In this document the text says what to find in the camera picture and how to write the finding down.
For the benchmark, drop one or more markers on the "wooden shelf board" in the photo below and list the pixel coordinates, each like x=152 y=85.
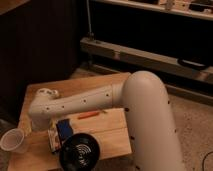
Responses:
x=177 y=7

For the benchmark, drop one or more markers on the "long grey case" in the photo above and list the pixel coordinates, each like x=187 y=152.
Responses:
x=145 y=59

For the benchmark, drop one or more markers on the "orange carrot toy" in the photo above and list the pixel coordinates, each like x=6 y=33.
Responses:
x=90 y=114

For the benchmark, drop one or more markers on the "metal vertical pole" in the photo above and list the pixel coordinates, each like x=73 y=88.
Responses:
x=90 y=32

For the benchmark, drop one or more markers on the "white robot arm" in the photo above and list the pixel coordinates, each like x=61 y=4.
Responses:
x=150 y=122

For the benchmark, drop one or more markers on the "white boxed eraser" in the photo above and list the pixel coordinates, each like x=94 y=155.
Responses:
x=54 y=141

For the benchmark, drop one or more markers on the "translucent plastic cup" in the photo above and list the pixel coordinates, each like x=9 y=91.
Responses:
x=14 y=141

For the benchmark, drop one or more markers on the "blue rectangular block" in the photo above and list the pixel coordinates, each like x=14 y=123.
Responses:
x=64 y=129

